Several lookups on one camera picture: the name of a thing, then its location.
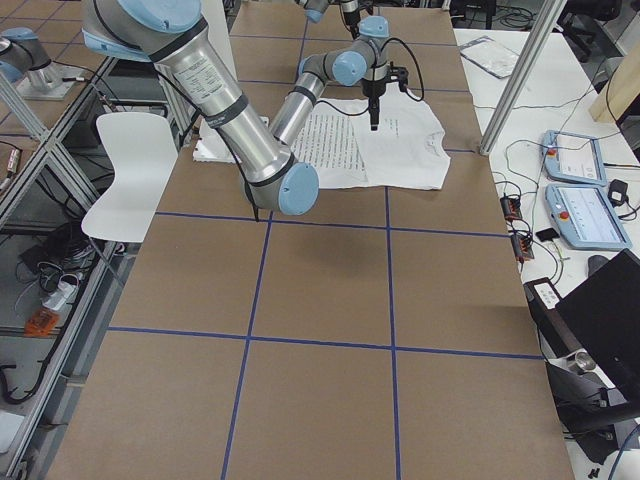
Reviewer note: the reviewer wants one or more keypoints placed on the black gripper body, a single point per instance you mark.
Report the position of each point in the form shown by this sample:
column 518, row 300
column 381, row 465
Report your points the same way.
column 373, row 89

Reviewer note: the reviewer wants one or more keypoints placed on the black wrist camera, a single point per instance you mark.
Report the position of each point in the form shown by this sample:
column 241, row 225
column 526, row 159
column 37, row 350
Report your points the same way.
column 398, row 75

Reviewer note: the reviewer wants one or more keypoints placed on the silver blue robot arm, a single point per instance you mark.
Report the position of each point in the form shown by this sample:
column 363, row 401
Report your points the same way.
column 315, row 9
column 175, row 34

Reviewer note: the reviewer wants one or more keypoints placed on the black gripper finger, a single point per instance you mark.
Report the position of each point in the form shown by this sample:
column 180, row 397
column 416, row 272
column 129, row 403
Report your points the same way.
column 374, row 112

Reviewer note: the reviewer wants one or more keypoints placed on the black laptop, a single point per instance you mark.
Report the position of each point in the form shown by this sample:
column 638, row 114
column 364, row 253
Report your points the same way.
column 601, row 315

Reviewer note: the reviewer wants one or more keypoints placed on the upper blue teach pendant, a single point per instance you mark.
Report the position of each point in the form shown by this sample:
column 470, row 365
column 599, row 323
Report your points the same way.
column 573, row 158

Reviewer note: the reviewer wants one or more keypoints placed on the orange power strip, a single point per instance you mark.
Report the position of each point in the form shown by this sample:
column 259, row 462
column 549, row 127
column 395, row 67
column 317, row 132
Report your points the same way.
column 41, row 323

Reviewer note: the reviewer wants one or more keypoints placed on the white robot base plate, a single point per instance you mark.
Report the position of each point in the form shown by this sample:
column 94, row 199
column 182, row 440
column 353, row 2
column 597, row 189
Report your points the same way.
column 210, row 147

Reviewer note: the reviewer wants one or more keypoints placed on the lower blue teach pendant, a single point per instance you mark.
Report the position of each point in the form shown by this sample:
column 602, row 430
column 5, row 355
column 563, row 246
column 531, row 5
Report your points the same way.
column 584, row 217

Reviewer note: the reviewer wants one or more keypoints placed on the blue teach pendant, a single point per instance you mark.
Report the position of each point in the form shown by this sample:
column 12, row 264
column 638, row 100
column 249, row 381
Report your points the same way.
column 573, row 158
column 584, row 217

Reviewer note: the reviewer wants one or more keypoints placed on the aluminium frame post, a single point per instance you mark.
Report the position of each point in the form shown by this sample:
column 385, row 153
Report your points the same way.
column 536, row 40

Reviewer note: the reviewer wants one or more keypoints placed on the white plastic chair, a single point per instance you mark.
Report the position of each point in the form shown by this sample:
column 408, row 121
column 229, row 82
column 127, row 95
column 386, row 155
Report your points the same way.
column 143, row 153

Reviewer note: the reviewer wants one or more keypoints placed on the white long-sleeve printed shirt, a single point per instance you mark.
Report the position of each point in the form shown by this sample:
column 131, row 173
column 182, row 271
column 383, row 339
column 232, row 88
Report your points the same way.
column 405, row 151

